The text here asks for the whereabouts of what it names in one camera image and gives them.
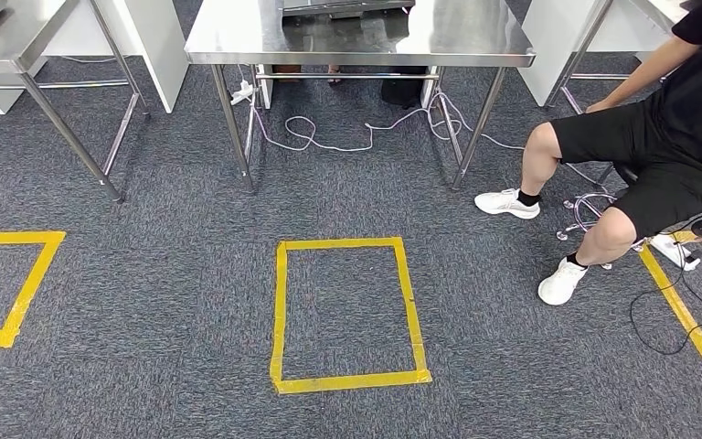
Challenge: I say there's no stainless steel workbench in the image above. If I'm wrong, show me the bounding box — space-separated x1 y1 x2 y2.
544 0 691 116
0 0 153 204
184 0 537 193

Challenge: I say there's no white power strip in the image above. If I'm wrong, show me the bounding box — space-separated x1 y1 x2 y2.
229 80 256 107
650 232 702 272

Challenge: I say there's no white partition panel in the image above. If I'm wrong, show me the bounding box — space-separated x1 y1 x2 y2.
517 0 673 109
0 0 190 116

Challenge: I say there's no yellow floor tape square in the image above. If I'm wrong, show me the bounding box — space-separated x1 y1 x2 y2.
269 236 432 396
638 230 702 370

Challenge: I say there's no person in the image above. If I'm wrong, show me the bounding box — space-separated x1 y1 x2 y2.
473 0 702 307
271 64 345 86

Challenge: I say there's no chrome leg stool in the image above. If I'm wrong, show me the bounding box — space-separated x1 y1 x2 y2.
555 162 646 271

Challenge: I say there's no black floor object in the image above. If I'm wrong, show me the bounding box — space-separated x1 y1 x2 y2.
381 65 428 111

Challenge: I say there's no black floor cable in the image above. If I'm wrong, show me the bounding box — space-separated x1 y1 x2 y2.
629 241 702 357

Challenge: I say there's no white floor cable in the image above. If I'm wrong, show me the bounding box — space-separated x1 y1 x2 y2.
239 63 607 189

